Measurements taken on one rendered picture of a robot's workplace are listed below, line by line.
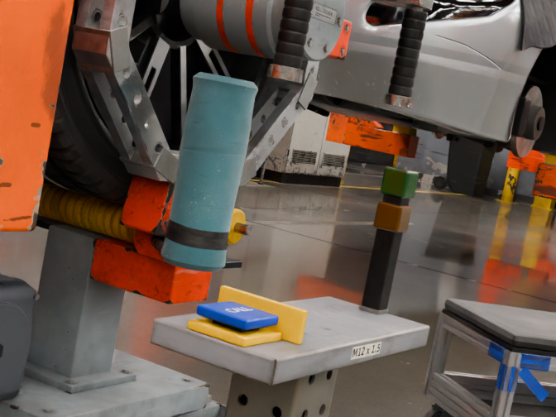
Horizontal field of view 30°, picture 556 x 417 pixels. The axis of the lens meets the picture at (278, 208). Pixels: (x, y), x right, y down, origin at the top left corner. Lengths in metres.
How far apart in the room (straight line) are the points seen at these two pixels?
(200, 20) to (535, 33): 2.93
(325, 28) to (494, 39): 2.73
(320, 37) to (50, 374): 0.67
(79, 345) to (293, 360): 0.59
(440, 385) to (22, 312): 1.29
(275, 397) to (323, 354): 0.10
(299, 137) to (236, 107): 8.47
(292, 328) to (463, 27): 3.02
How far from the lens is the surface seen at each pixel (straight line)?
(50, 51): 1.19
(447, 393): 2.48
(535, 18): 4.34
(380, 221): 1.49
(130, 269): 1.58
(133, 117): 1.40
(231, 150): 1.37
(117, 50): 1.35
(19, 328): 1.48
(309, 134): 9.99
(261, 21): 1.46
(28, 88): 1.18
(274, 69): 1.29
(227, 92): 1.37
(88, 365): 1.70
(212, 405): 1.90
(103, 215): 1.65
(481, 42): 4.16
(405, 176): 1.47
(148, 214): 1.51
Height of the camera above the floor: 0.72
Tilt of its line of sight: 6 degrees down
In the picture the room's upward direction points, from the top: 11 degrees clockwise
